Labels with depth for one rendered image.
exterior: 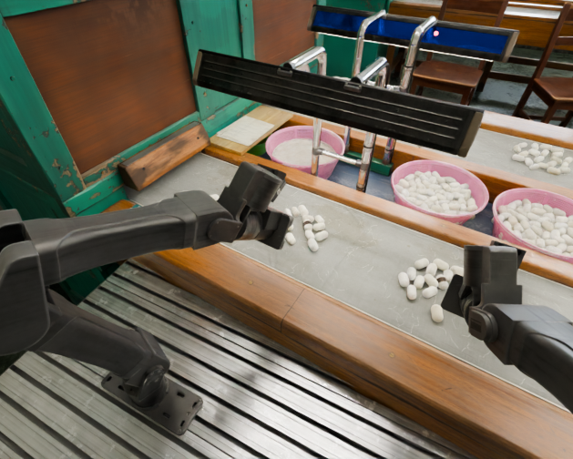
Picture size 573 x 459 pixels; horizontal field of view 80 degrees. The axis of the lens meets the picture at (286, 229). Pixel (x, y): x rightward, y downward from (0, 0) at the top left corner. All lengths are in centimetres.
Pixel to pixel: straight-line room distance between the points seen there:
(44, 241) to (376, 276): 63
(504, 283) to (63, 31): 91
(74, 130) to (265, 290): 57
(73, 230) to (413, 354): 57
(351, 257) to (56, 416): 67
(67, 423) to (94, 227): 47
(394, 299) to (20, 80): 86
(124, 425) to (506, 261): 69
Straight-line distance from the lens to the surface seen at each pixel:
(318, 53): 87
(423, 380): 68
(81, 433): 80
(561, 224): 116
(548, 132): 157
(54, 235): 43
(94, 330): 53
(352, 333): 69
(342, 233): 89
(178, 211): 47
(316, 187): 100
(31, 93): 89
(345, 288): 78
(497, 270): 53
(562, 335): 47
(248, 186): 52
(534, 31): 341
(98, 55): 97
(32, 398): 88
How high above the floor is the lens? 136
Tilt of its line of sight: 44 degrees down
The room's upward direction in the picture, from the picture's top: straight up
